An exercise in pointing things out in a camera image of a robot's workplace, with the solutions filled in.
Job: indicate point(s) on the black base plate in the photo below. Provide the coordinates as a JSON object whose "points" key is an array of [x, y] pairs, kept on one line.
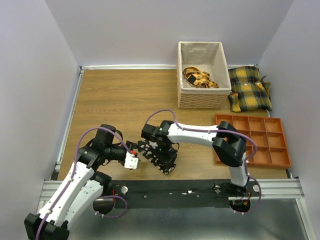
{"points": [[164, 194]]}

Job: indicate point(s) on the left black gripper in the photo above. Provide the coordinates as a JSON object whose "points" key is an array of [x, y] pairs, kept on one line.
{"points": [[132, 145]]}

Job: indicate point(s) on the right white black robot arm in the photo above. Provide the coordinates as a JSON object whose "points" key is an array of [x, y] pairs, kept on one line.
{"points": [[228, 144]]}

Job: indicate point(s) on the orange patterned tie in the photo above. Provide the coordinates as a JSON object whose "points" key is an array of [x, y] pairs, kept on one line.
{"points": [[198, 79]]}

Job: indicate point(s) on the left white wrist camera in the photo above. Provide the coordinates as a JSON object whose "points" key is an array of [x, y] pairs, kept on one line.
{"points": [[131, 161]]}

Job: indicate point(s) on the black floral tie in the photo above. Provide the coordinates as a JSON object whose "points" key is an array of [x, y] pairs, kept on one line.
{"points": [[162, 159]]}

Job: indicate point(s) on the orange compartment tray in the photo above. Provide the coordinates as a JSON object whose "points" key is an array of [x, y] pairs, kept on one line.
{"points": [[268, 135]]}

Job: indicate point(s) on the wicker basket with liner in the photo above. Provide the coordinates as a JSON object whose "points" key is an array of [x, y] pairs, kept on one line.
{"points": [[208, 56]]}

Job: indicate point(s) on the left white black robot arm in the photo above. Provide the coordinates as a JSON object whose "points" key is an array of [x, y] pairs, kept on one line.
{"points": [[82, 185]]}

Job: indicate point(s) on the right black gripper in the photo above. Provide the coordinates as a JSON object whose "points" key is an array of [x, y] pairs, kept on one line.
{"points": [[172, 156]]}

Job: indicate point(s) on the aluminium frame rail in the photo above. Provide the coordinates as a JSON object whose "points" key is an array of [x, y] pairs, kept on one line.
{"points": [[289, 188]]}

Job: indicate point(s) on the yellow plaid shirt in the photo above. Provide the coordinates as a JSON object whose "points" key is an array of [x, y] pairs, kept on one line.
{"points": [[249, 91]]}

